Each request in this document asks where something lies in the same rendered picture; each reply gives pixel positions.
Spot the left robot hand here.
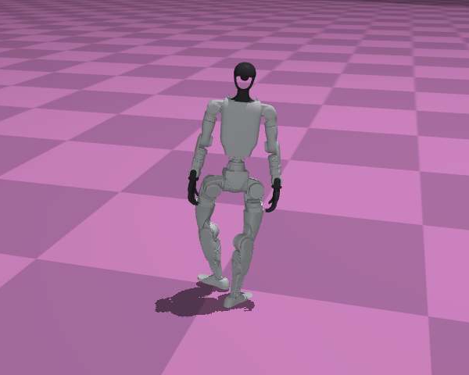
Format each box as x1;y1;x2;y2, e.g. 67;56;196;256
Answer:
188;170;199;205

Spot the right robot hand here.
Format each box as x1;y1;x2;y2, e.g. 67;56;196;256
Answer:
265;177;281;213

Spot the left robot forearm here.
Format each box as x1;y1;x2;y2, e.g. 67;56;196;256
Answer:
188;134;207;177

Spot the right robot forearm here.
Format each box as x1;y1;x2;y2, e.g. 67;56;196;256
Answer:
268;141;282;185

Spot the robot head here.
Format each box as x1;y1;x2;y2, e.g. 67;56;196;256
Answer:
231;62;256;102

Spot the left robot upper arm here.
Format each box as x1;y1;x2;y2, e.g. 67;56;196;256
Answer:
199;100;224;148

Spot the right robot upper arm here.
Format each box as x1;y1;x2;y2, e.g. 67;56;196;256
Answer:
261;103;277;153

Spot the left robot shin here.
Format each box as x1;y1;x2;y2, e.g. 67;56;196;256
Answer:
198;227;223;280

